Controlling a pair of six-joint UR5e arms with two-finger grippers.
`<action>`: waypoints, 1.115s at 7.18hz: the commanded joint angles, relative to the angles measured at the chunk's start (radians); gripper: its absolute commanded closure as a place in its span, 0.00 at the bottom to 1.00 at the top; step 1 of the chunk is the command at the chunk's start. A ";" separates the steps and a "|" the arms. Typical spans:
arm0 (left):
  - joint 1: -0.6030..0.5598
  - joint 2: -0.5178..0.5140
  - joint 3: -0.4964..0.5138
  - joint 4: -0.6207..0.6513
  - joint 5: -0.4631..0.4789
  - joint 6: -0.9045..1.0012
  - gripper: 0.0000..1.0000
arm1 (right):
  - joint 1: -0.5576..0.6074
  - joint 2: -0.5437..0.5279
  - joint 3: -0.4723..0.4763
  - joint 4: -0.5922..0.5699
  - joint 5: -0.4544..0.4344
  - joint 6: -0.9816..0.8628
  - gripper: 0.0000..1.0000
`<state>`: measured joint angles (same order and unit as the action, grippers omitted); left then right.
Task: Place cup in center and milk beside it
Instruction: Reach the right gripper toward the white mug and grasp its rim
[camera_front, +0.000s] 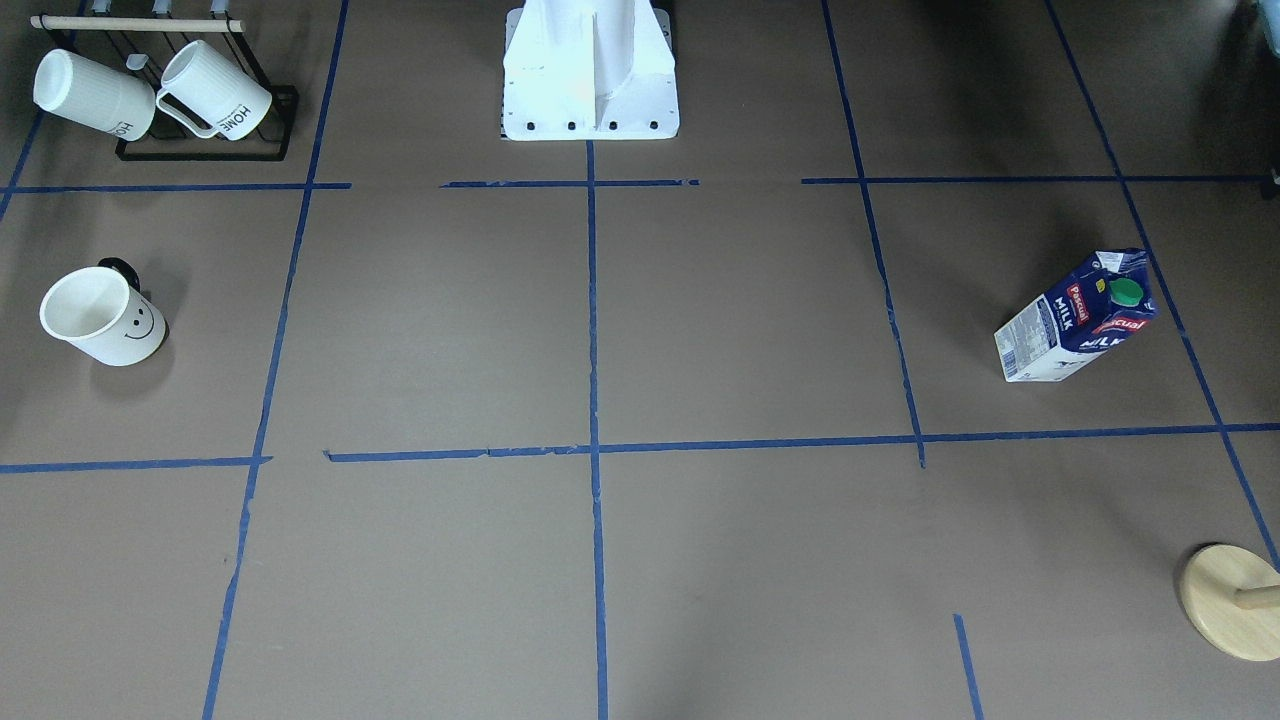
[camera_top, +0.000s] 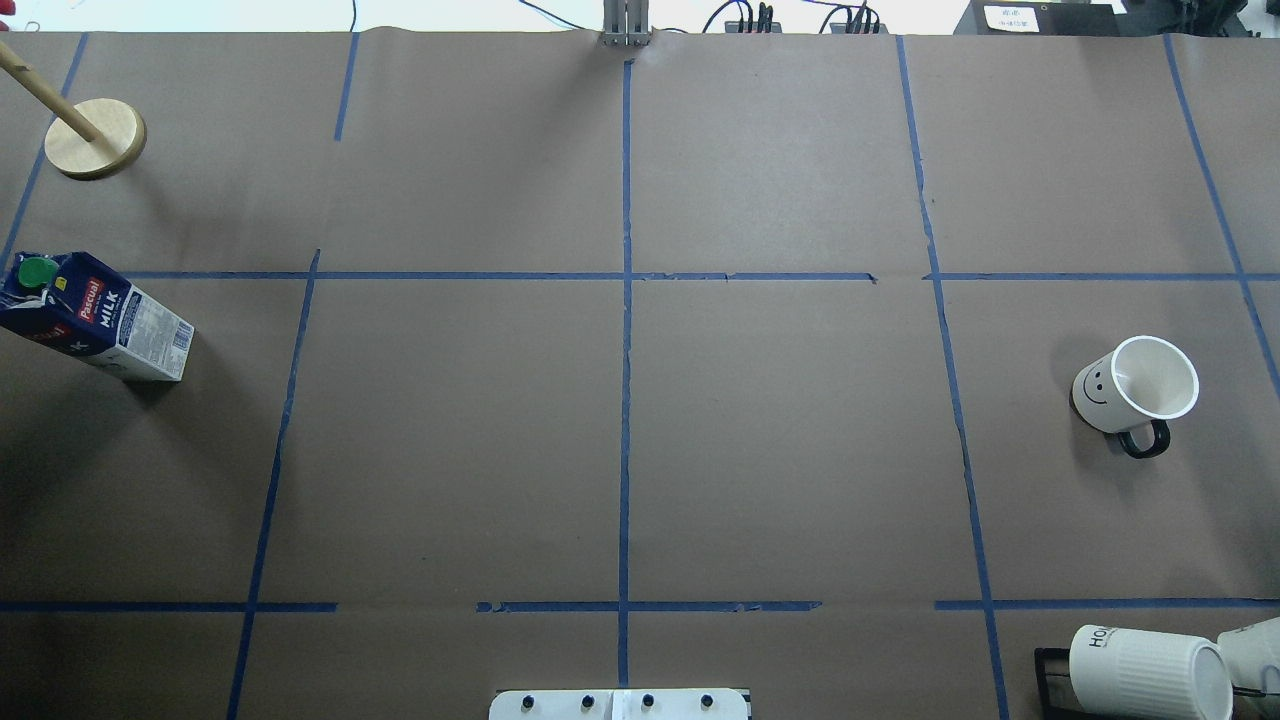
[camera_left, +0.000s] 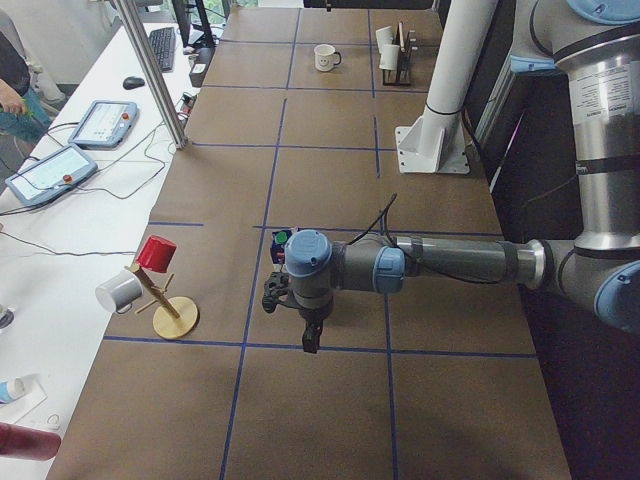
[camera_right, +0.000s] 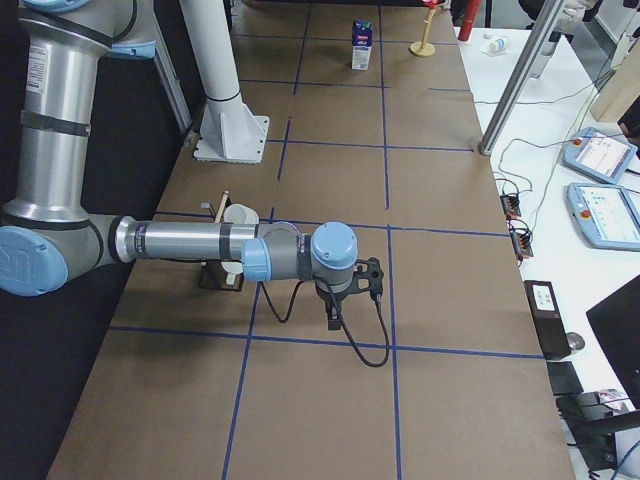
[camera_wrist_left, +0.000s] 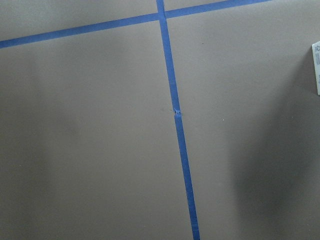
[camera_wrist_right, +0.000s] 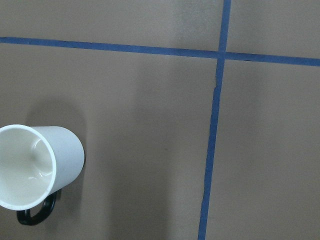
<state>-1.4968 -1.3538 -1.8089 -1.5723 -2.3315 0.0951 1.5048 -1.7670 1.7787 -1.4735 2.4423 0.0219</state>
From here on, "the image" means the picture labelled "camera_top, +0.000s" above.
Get black cable connector block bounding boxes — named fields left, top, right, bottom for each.
left=703, top=1, right=780, bottom=35

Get wooden stand with round base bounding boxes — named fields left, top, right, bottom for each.
left=1, top=44, right=147, bottom=181

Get black wire mug rack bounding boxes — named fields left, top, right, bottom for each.
left=1033, top=647, right=1088, bottom=719

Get blue Pascual milk carton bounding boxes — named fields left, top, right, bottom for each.
left=1, top=252, right=195, bottom=383

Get black box with white label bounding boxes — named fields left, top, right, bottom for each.
left=952, top=1, right=1121, bottom=37

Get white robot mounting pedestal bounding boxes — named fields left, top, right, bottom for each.
left=488, top=687, right=753, bottom=719

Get white ribbed HOME mug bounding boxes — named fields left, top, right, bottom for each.
left=1068, top=624, right=1234, bottom=719

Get grey aluminium frame post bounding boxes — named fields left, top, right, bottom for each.
left=599, top=0, right=652, bottom=47

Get white smiley face mug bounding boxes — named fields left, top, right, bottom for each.
left=1069, top=334, right=1201, bottom=460

